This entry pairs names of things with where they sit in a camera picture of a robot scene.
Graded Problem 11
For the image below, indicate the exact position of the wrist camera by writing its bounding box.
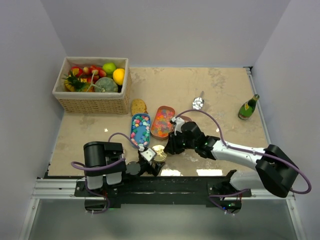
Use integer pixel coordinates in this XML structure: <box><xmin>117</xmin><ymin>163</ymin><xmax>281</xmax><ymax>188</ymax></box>
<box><xmin>170</xmin><ymin>116</ymin><xmax>186</xmax><ymax>135</ymax></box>
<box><xmin>140</xmin><ymin>148</ymin><xmax>157</xmax><ymax>163</ymax></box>

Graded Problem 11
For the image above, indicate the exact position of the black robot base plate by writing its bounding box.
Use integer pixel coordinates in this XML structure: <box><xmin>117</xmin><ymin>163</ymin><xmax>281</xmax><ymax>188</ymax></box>
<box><xmin>74</xmin><ymin>176</ymin><xmax>252</xmax><ymax>213</ymax></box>

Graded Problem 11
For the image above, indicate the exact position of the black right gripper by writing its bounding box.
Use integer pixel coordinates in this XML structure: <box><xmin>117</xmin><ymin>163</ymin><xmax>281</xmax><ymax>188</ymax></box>
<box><xmin>163</xmin><ymin>130</ymin><xmax>197</xmax><ymax>156</ymax></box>

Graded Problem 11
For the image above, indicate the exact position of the green glass bottle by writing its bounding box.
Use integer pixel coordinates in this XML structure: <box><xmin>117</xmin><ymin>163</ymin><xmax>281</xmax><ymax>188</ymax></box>
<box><xmin>238</xmin><ymin>94</ymin><xmax>260</xmax><ymax>120</ymax></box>

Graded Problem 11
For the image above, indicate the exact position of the red strawberries bunch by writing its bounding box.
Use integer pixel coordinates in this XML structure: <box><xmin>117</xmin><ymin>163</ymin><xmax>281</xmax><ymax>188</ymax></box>
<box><xmin>70</xmin><ymin>65</ymin><xmax>107</xmax><ymax>83</ymax></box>

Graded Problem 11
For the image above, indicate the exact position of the orange tray of gummy stars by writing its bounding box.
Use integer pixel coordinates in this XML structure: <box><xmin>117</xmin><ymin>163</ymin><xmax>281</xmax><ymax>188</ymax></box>
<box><xmin>150</xmin><ymin>105</ymin><xmax>176</xmax><ymax>140</ymax></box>

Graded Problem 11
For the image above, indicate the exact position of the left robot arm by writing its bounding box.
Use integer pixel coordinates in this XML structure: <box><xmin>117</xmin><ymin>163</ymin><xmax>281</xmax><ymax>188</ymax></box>
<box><xmin>83</xmin><ymin>141</ymin><xmax>165</xmax><ymax>196</ymax></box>

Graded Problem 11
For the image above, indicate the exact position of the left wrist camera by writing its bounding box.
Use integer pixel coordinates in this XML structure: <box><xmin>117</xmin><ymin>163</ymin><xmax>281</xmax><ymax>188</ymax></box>
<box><xmin>140</xmin><ymin>148</ymin><xmax>157</xmax><ymax>163</ymax></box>

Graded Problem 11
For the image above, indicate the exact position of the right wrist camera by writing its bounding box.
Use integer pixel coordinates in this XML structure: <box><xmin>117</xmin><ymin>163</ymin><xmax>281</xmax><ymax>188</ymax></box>
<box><xmin>170</xmin><ymin>116</ymin><xmax>186</xmax><ymax>135</ymax></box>

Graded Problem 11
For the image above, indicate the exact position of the round cream jar lid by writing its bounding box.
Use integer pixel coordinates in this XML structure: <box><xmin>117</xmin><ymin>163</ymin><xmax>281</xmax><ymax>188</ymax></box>
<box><xmin>152</xmin><ymin>145</ymin><xmax>167</xmax><ymax>163</ymax></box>

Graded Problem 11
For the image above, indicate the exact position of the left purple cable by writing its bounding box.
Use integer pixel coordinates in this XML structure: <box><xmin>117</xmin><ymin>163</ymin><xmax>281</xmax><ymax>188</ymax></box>
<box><xmin>70</xmin><ymin>132</ymin><xmax>146</xmax><ymax>173</ymax></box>

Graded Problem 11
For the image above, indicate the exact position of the pink tray of lollipops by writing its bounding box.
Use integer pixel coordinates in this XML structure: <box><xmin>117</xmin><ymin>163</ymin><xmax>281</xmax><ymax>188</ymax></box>
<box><xmin>179</xmin><ymin>115</ymin><xmax>192</xmax><ymax>122</ymax></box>

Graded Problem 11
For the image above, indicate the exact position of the green lime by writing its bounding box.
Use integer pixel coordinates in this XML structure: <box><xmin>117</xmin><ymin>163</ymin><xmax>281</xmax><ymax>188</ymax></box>
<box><xmin>102</xmin><ymin>62</ymin><xmax>117</xmax><ymax>75</ymax></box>

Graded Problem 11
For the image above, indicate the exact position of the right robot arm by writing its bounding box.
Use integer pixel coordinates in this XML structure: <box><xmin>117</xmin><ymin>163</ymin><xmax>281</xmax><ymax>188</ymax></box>
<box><xmin>164</xmin><ymin>121</ymin><xmax>298</xmax><ymax>198</ymax></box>

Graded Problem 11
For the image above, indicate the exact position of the small pineapple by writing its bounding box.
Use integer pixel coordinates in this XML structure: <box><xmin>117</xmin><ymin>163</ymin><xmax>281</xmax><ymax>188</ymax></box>
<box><xmin>63</xmin><ymin>71</ymin><xmax>88</xmax><ymax>92</ymax></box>

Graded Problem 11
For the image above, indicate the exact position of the blue tray of star candies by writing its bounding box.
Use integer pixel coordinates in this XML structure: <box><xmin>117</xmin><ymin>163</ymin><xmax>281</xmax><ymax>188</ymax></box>
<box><xmin>130</xmin><ymin>113</ymin><xmax>151</xmax><ymax>147</ymax></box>

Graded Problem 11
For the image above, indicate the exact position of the yellow lemon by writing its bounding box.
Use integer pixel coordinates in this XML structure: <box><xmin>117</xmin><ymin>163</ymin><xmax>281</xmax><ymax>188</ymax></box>
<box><xmin>112</xmin><ymin>68</ymin><xmax>125</xmax><ymax>86</ymax></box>

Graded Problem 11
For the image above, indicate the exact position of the green pumpkin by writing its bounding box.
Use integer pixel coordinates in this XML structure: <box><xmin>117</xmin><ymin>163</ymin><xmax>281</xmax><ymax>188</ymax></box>
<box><xmin>94</xmin><ymin>77</ymin><xmax>119</xmax><ymax>93</ymax></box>

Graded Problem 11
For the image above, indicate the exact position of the silver metal scoop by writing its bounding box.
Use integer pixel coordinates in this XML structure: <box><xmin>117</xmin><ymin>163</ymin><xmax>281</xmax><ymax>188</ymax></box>
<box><xmin>192</xmin><ymin>91</ymin><xmax>204</xmax><ymax>110</ymax></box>

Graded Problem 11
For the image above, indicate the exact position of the wicker basket with liner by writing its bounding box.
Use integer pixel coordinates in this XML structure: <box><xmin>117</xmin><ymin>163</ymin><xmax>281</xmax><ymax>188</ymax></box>
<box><xmin>52</xmin><ymin>56</ymin><xmax>132</xmax><ymax>115</ymax></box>

